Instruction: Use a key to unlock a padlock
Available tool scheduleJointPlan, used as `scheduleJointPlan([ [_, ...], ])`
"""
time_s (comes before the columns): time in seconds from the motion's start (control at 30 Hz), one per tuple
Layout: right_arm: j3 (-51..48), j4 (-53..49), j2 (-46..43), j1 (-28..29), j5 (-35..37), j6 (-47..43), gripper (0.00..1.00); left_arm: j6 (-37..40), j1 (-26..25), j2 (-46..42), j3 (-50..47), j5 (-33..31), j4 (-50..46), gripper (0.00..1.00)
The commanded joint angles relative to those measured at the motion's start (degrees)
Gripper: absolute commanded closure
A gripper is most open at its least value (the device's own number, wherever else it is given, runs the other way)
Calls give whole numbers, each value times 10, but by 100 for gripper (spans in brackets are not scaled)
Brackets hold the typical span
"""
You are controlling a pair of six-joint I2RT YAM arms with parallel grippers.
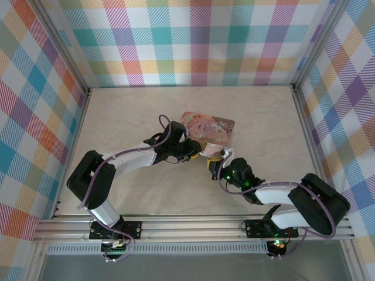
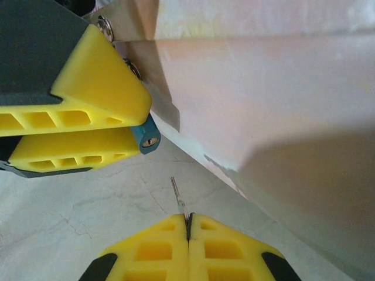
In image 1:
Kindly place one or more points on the aluminium side rail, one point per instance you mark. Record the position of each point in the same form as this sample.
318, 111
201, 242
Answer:
71, 152

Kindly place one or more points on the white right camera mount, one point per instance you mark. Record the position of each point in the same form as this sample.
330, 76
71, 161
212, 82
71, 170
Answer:
226, 152

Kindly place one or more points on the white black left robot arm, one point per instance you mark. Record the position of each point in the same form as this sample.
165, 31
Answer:
132, 160

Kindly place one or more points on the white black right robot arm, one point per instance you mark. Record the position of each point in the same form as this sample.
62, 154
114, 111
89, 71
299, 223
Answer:
316, 202

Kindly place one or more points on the aluminium frame post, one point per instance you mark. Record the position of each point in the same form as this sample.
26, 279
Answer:
63, 44
320, 41

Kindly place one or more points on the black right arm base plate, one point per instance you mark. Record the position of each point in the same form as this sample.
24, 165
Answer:
255, 228

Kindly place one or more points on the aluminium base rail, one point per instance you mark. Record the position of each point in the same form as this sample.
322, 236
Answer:
190, 228

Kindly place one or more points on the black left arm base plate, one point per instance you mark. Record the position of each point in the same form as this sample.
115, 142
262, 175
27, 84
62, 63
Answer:
132, 229

